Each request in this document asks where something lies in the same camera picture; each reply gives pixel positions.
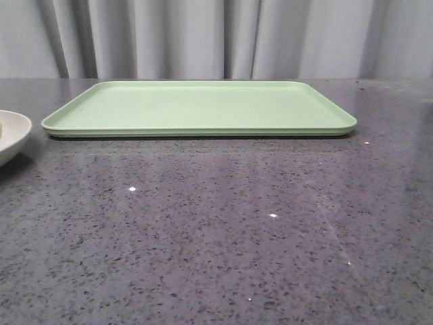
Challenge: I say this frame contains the light green plastic tray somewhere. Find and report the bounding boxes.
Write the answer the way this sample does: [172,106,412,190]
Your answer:
[41,81,357,137]

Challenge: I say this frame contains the grey pleated curtain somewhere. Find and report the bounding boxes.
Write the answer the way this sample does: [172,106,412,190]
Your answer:
[1,1,432,80]

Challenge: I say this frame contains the white round plate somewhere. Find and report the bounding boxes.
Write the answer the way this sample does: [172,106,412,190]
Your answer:
[0,110,32,166]

